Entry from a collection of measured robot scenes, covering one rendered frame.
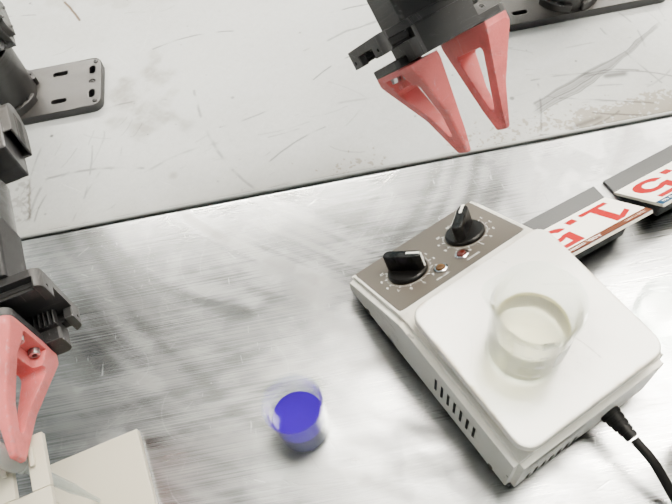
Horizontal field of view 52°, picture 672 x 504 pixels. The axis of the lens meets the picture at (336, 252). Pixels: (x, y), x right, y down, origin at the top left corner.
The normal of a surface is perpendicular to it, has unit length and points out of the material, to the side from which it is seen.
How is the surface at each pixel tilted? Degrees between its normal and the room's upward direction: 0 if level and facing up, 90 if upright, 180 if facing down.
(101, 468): 0
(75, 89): 0
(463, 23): 41
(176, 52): 0
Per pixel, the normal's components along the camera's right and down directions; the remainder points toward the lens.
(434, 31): 0.29, 0.07
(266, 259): -0.10, -0.51
